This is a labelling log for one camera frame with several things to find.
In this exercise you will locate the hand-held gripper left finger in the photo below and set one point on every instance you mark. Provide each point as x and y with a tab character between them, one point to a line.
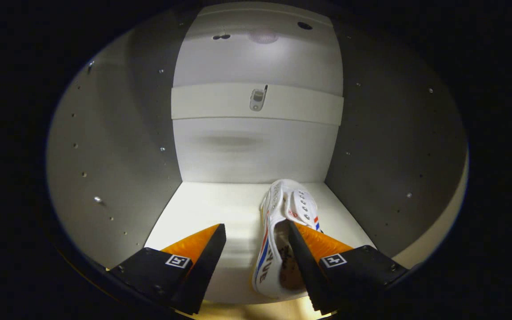
202	271

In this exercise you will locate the white canvas shoe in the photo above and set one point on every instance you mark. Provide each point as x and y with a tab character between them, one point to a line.
282	204

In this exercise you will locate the dark grey shoe cabinet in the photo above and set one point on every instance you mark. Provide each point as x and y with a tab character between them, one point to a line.
256	151

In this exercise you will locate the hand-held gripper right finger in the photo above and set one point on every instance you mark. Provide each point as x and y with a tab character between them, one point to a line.
311	275

